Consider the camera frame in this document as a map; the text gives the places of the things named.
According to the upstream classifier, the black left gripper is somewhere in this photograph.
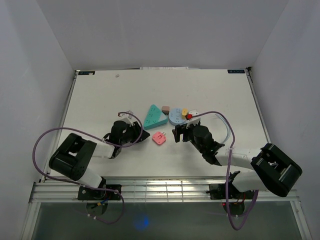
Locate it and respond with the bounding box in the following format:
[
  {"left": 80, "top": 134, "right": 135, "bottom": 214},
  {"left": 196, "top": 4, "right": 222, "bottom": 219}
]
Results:
[{"left": 119, "top": 121, "right": 150, "bottom": 146}]

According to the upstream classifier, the light blue round power strip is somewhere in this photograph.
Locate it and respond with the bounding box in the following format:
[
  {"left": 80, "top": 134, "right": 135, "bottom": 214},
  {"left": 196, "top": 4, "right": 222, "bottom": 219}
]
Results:
[{"left": 168, "top": 107, "right": 187, "bottom": 126}]

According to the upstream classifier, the pink socket adapter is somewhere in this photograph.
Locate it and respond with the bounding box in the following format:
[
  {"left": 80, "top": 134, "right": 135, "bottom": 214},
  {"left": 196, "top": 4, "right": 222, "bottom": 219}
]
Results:
[{"left": 152, "top": 131, "right": 167, "bottom": 146}]

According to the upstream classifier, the yellow plug adapter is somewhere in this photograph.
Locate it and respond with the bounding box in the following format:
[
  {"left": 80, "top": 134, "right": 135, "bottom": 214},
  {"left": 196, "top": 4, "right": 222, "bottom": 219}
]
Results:
[{"left": 181, "top": 108, "right": 188, "bottom": 117}]

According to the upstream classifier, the teal triangular power strip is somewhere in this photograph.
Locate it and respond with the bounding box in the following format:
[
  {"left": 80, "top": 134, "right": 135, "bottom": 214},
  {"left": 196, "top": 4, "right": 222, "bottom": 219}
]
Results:
[{"left": 143, "top": 104, "right": 168, "bottom": 130}]

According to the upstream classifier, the brown two-tone plug adapter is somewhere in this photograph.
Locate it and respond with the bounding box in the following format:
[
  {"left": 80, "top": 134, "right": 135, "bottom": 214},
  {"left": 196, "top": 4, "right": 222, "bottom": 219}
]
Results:
[{"left": 161, "top": 105, "right": 170, "bottom": 114}]

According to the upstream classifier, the light blue power cable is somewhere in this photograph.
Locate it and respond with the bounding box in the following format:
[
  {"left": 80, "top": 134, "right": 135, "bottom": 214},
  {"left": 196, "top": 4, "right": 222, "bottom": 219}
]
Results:
[{"left": 212, "top": 112, "right": 233, "bottom": 144}]

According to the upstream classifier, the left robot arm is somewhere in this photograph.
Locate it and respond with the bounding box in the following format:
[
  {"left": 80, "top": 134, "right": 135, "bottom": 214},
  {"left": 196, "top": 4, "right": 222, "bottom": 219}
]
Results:
[{"left": 49, "top": 119, "right": 150, "bottom": 200}]

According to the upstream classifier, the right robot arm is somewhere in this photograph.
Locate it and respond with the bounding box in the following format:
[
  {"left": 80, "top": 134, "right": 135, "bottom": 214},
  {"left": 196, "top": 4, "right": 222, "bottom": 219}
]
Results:
[{"left": 172, "top": 123, "right": 303, "bottom": 199}]

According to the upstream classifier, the right blue corner label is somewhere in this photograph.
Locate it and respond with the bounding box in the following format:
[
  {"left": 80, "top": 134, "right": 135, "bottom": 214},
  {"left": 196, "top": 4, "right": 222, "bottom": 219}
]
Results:
[{"left": 227, "top": 69, "right": 246, "bottom": 74}]

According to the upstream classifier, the blue corner label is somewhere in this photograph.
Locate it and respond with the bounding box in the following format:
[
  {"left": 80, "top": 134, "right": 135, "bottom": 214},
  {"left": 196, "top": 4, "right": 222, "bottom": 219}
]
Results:
[
  {"left": 78, "top": 71, "right": 95, "bottom": 76},
  {"left": 227, "top": 69, "right": 246, "bottom": 74}
]

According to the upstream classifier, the left blue corner label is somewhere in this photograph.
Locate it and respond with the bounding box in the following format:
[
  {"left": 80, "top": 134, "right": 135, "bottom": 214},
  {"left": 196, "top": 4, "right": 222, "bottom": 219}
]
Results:
[{"left": 78, "top": 71, "right": 95, "bottom": 76}]

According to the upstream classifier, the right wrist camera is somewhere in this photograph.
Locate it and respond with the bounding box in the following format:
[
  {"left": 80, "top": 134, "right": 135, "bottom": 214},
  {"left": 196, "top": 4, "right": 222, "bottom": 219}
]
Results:
[{"left": 185, "top": 109, "right": 201, "bottom": 126}]

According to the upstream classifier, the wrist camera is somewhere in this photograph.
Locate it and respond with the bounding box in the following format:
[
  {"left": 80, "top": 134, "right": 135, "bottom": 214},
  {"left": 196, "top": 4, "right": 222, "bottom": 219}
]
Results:
[
  {"left": 118, "top": 110, "right": 133, "bottom": 125},
  {"left": 185, "top": 109, "right": 201, "bottom": 126}
]

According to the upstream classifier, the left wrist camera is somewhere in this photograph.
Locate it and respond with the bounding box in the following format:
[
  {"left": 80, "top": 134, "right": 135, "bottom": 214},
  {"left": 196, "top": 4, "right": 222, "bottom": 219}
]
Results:
[{"left": 118, "top": 110, "right": 133, "bottom": 125}]

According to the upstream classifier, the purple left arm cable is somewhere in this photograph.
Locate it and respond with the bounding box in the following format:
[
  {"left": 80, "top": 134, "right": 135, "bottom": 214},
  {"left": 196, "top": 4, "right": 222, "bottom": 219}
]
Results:
[{"left": 32, "top": 111, "right": 144, "bottom": 225}]

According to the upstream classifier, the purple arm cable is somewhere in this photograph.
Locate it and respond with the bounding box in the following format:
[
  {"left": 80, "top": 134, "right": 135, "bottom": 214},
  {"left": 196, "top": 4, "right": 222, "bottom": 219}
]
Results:
[
  {"left": 32, "top": 111, "right": 144, "bottom": 225},
  {"left": 189, "top": 110, "right": 259, "bottom": 231}
]

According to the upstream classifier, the aluminium front rail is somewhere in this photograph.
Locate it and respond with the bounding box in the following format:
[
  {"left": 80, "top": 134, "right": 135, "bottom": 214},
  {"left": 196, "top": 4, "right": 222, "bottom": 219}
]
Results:
[{"left": 28, "top": 176, "right": 300, "bottom": 204}]

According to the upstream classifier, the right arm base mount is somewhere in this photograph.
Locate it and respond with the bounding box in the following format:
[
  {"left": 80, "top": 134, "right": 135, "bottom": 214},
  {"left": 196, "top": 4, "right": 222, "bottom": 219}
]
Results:
[{"left": 205, "top": 183, "right": 256, "bottom": 200}]

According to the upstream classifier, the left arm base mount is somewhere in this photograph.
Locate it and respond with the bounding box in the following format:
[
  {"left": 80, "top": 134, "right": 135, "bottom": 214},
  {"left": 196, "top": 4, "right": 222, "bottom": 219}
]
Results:
[{"left": 77, "top": 186, "right": 121, "bottom": 201}]

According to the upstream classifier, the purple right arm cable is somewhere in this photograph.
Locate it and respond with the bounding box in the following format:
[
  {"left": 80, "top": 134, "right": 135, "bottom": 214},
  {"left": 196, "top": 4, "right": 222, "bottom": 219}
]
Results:
[{"left": 189, "top": 110, "right": 259, "bottom": 231}]

